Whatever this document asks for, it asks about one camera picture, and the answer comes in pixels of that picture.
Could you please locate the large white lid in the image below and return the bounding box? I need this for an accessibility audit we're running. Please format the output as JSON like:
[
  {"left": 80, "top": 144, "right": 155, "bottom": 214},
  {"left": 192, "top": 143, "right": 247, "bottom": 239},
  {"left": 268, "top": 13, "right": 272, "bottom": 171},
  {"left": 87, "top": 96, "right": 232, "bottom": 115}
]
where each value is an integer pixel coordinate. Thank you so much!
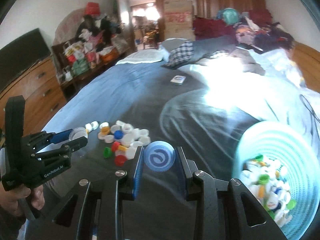
[{"left": 69, "top": 127, "right": 88, "bottom": 141}]

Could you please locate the red bottle cap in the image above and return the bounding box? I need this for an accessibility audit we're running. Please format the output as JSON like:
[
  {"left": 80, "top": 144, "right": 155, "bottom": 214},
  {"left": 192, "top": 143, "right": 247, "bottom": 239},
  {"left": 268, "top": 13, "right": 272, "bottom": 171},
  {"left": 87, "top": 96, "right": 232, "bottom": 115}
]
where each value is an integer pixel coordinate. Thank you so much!
[
  {"left": 114, "top": 155, "right": 127, "bottom": 167},
  {"left": 111, "top": 141, "right": 121, "bottom": 152}
]

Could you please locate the large blue logo cap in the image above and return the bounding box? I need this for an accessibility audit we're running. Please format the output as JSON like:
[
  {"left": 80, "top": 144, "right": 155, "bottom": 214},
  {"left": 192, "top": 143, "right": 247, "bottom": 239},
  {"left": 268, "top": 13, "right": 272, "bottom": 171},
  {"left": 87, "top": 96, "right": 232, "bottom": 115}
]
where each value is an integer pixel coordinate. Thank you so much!
[{"left": 144, "top": 141, "right": 176, "bottom": 172}]

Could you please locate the person's left hand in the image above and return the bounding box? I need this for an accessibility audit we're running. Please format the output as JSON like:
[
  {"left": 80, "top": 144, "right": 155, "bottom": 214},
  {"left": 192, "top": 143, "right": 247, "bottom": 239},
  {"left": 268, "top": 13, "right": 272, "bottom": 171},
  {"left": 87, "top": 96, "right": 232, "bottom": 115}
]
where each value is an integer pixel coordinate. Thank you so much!
[{"left": 0, "top": 183, "right": 46, "bottom": 218}]

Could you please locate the wooden dresser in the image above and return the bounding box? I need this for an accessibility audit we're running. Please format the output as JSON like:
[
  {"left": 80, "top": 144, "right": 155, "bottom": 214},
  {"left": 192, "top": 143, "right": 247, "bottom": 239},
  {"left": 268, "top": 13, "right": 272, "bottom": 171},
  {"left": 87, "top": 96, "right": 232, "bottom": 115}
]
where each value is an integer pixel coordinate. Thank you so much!
[{"left": 1, "top": 57, "right": 66, "bottom": 135}]

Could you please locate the green bottle cap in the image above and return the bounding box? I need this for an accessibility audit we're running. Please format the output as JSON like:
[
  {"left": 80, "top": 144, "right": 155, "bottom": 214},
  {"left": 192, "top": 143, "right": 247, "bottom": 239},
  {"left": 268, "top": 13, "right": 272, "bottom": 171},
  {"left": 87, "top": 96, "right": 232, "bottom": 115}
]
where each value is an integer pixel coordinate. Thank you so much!
[{"left": 103, "top": 147, "right": 112, "bottom": 158}]

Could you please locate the yellow bottle cap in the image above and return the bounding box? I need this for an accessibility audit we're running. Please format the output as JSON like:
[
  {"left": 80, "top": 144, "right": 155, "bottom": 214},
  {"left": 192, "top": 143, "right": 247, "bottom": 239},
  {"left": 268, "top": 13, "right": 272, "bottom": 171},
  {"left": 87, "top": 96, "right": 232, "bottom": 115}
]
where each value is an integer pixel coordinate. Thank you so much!
[{"left": 100, "top": 126, "right": 110, "bottom": 135}]

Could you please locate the blue bottle cap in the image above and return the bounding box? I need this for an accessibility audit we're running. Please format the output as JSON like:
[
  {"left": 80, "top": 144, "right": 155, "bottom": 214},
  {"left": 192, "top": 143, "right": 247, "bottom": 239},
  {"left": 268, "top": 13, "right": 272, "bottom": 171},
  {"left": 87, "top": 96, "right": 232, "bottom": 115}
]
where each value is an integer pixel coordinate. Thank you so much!
[{"left": 113, "top": 130, "right": 124, "bottom": 140}]

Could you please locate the light blue perforated basket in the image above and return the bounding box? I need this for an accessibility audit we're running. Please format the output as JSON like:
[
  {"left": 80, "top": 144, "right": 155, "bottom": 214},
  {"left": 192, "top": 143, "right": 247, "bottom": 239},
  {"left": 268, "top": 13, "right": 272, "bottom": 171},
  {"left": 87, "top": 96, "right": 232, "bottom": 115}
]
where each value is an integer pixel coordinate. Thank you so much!
[{"left": 232, "top": 121, "right": 319, "bottom": 239}]

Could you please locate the black television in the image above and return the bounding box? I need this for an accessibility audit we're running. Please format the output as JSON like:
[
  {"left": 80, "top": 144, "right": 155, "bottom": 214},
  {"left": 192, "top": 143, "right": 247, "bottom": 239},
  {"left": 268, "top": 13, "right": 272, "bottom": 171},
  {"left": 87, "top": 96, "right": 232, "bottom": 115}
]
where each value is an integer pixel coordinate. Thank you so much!
[{"left": 0, "top": 28, "right": 51, "bottom": 90}]

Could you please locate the blue bed sheet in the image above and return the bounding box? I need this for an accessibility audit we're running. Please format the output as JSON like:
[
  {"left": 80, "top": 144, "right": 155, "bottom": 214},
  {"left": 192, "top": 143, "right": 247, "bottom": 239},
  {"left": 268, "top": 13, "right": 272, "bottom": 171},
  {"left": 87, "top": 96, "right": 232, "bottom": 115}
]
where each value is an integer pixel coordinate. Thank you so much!
[{"left": 24, "top": 52, "right": 320, "bottom": 240}]

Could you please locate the cluttered wooden shelf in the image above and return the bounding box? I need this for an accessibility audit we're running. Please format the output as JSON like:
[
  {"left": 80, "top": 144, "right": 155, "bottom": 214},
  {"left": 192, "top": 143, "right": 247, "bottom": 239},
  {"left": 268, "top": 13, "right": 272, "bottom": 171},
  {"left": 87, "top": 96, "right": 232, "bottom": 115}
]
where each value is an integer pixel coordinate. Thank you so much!
[{"left": 52, "top": 2, "right": 135, "bottom": 100}]

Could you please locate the white pillow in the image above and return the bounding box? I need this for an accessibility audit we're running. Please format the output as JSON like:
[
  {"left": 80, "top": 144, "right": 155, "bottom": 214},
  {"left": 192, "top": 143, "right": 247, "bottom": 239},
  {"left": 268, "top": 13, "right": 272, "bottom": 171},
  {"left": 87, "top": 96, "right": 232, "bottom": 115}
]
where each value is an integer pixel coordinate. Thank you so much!
[{"left": 116, "top": 49, "right": 169, "bottom": 65}]

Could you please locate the plaid shirt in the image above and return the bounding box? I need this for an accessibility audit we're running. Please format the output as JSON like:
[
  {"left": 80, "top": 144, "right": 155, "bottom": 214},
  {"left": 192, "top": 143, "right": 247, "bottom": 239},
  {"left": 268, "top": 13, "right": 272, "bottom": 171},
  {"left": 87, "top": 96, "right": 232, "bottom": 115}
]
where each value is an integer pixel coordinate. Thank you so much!
[{"left": 164, "top": 41, "right": 194, "bottom": 69}]

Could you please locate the wooden headboard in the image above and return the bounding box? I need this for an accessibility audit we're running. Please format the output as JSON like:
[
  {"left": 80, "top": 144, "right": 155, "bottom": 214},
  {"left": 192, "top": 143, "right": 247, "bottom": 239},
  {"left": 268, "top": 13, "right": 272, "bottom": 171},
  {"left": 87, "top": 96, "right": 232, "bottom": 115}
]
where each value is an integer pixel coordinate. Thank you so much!
[{"left": 291, "top": 41, "right": 320, "bottom": 92}]

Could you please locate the cardboard box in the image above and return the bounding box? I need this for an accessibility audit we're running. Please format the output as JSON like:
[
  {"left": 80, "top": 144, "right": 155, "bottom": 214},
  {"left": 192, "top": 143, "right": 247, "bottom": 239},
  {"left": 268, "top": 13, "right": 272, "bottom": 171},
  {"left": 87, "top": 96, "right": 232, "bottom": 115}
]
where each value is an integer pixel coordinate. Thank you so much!
[{"left": 164, "top": 0, "right": 195, "bottom": 41}]

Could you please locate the pile of clothes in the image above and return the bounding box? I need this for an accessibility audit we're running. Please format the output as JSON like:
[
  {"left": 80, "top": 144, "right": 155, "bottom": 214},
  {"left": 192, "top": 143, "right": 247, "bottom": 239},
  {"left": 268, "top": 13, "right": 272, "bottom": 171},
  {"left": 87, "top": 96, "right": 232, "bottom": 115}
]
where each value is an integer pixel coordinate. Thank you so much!
[{"left": 193, "top": 8, "right": 295, "bottom": 54}]

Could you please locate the black cable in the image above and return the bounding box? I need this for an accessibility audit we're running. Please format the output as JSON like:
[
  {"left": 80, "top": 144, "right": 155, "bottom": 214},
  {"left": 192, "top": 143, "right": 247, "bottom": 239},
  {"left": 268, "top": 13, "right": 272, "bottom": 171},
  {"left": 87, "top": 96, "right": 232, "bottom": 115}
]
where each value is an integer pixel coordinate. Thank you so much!
[{"left": 299, "top": 94, "right": 320, "bottom": 128}]

